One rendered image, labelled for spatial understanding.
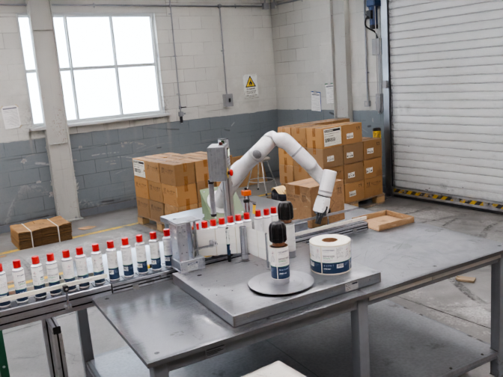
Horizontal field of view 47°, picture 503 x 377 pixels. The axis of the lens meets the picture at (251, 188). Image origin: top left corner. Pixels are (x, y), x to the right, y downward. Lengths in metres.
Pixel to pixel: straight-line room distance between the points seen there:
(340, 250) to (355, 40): 6.24
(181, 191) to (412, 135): 3.21
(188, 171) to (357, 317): 4.26
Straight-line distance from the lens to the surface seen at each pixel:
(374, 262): 3.11
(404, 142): 8.07
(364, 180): 7.59
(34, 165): 8.37
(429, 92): 7.76
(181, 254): 2.93
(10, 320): 2.90
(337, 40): 8.94
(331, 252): 2.75
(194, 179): 6.74
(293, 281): 2.69
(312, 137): 7.06
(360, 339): 2.80
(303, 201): 3.69
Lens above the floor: 1.85
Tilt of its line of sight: 11 degrees down
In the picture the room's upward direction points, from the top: 4 degrees counter-clockwise
